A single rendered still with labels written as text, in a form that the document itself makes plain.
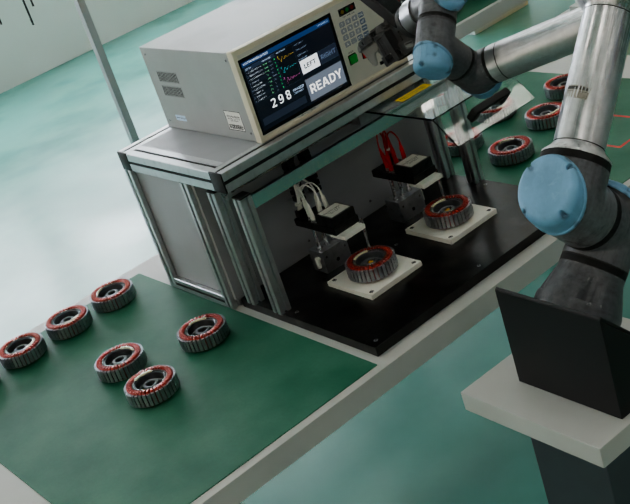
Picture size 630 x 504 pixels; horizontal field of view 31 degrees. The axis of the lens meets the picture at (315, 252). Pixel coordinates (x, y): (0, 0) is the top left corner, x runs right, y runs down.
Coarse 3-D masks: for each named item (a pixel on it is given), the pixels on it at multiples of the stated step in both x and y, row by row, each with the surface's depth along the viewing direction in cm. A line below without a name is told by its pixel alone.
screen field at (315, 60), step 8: (328, 48) 248; (336, 48) 250; (312, 56) 246; (320, 56) 247; (328, 56) 249; (336, 56) 250; (304, 64) 245; (312, 64) 246; (320, 64) 248; (304, 72) 246
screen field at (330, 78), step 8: (336, 64) 250; (320, 72) 248; (328, 72) 249; (336, 72) 251; (312, 80) 247; (320, 80) 248; (328, 80) 250; (336, 80) 251; (344, 80) 252; (312, 88) 248; (320, 88) 249; (328, 88) 250; (312, 96) 248; (320, 96) 249
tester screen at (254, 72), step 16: (304, 32) 244; (320, 32) 246; (272, 48) 240; (288, 48) 242; (304, 48) 244; (320, 48) 247; (256, 64) 238; (272, 64) 240; (288, 64) 243; (256, 80) 238; (272, 80) 241; (288, 80) 243; (304, 80) 246; (256, 96) 239; (272, 96) 242; (272, 112) 242
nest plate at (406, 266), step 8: (400, 256) 252; (400, 264) 249; (408, 264) 248; (416, 264) 247; (344, 272) 254; (392, 272) 247; (400, 272) 246; (408, 272) 246; (336, 280) 252; (344, 280) 250; (376, 280) 246; (384, 280) 245; (392, 280) 244; (400, 280) 245; (336, 288) 251; (344, 288) 248; (352, 288) 246; (360, 288) 245; (368, 288) 244; (376, 288) 243; (384, 288) 243; (368, 296) 242; (376, 296) 242
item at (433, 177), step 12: (408, 156) 264; (420, 156) 262; (384, 168) 268; (396, 168) 262; (408, 168) 258; (420, 168) 259; (432, 168) 261; (396, 180) 264; (408, 180) 260; (420, 180) 260; (432, 180) 259; (396, 192) 269
